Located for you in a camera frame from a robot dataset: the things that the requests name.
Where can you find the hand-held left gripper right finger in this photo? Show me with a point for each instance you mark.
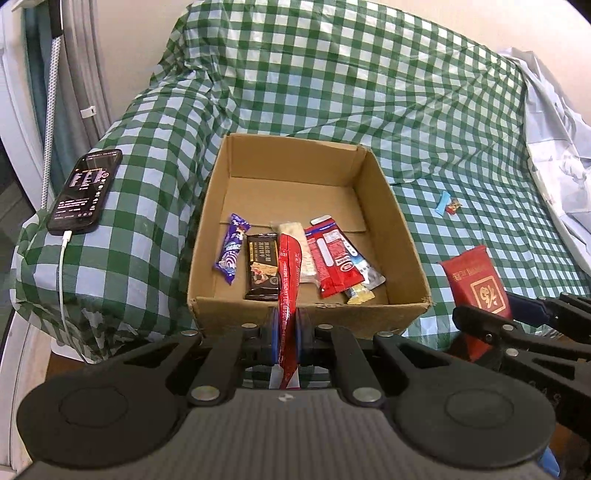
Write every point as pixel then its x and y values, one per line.
pixel 302 337

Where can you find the white plastic clip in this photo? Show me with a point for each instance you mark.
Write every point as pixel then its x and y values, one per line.
pixel 88 111

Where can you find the white crumpled cloth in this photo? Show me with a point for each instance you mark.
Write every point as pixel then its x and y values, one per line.
pixel 558 152

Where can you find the golden snack with red ends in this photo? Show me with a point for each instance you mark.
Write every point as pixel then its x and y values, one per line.
pixel 453 206

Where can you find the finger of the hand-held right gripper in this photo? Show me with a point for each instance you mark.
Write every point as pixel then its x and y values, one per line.
pixel 485 323
pixel 531 311

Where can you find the large red snack packet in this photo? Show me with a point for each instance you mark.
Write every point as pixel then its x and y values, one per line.
pixel 334 263

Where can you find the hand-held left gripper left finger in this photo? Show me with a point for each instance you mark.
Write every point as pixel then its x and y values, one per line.
pixel 276 337

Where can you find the slim red snack packet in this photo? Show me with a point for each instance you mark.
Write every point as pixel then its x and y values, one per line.
pixel 288 286

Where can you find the red packet with gold print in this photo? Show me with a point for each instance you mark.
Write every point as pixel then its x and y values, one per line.
pixel 475 281

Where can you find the pale cracker bar clear wrapper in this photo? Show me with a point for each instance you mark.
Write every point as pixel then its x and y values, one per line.
pixel 295 249

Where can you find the purple packet with white swirl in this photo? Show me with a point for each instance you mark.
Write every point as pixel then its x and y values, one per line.
pixel 231 251

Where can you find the grey green curtain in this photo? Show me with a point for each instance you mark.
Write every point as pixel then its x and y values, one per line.
pixel 78 69

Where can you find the dark brown snack packet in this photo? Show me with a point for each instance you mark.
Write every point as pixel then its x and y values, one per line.
pixel 262 267

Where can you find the purple packet with white ends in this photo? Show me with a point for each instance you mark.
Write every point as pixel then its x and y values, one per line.
pixel 371 274

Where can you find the cardboard box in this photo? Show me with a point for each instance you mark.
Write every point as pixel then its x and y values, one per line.
pixel 295 189

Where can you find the pale yellow snack piece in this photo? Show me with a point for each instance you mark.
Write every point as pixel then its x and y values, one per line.
pixel 359 295

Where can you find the black smartphone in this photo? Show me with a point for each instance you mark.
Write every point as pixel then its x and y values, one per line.
pixel 85 191

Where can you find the light blue wrapper bar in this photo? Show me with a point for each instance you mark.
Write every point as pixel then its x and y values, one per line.
pixel 443 204

